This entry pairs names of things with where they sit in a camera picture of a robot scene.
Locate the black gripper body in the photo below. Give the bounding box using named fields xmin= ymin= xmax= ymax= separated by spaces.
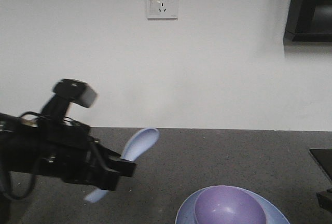
xmin=15 ymin=120 xmax=136 ymax=191

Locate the light blue spoon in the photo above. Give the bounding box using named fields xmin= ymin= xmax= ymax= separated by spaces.
xmin=84 ymin=128 xmax=160 ymax=203

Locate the purple bowl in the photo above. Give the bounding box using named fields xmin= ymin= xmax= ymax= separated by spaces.
xmin=194 ymin=186 xmax=267 ymax=223

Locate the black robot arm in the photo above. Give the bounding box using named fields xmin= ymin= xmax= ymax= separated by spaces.
xmin=1 ymin=114 xmax=136 ymax=223

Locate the light blue plate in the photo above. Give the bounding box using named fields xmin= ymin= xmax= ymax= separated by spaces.
xmin=175 ymin=185 xmax=289 ymax=223

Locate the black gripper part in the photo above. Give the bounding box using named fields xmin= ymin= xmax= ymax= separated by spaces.
xmin=316 ymin=188 xmax=332 ymax=213

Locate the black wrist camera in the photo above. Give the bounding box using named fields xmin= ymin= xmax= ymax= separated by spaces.
xmin=41 ymin=79 xmax=98 ymax=122

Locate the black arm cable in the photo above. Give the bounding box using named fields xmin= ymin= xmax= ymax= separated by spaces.
xmin=5 ymin=171 xmax=37 ymax=201

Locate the white wall socket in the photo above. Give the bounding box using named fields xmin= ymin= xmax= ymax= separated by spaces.
xmin=146 ymin=0 xmax=178 ymax=20

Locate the black wall shelf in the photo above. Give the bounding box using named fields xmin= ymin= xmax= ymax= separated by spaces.
xmin=284 ymin=0 xmax=331 ymax=43

